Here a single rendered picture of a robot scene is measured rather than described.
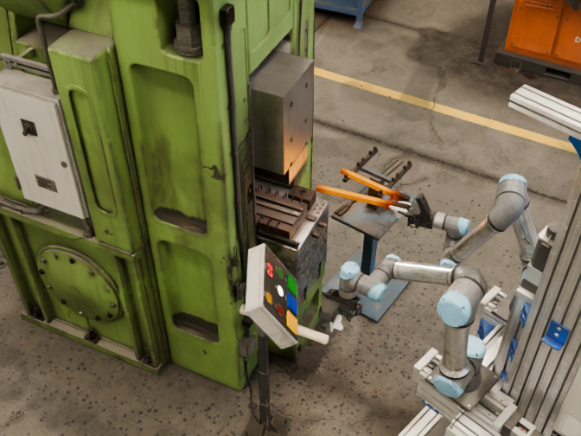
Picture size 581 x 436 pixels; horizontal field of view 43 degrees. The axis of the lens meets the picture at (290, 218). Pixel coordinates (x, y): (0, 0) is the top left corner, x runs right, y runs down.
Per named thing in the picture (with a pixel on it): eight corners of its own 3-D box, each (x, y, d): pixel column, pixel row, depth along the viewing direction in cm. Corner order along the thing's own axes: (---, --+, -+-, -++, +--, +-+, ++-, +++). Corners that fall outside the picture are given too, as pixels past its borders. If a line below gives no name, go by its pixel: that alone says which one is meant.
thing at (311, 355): (355, 321, 432) (355, 319, 431) (316, 400, 394) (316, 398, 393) (294, 298, 444) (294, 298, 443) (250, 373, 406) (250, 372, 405)
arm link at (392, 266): (494, 259, 265) (382, 247, 299) (480, 277, 259) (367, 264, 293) (501, 284, 270) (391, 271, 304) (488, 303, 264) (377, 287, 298)
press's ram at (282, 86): (319, 125, 341) (322, 49, 314) (284, 176, 316) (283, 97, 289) (239, 104, 354) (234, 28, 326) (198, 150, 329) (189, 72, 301)
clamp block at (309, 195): (316, 200, 372) (316, 190, 367) (309, 210, 366) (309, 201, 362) (294, 193, 375) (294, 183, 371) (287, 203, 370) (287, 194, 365)
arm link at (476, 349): (487, 360, 302) (493, 340, 292) (471, 383, 294) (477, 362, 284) (460, 346, 307) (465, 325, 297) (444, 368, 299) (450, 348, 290)
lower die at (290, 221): (306, 215, 364) (306, 202, 358) (289, 241, 351) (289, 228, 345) (231, 191, 377) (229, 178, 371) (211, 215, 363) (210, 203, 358)
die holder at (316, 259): (326, 261, 402) (328, 200, 371) (297, 311, 377) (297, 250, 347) (234, 231, 419) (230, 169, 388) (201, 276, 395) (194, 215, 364)
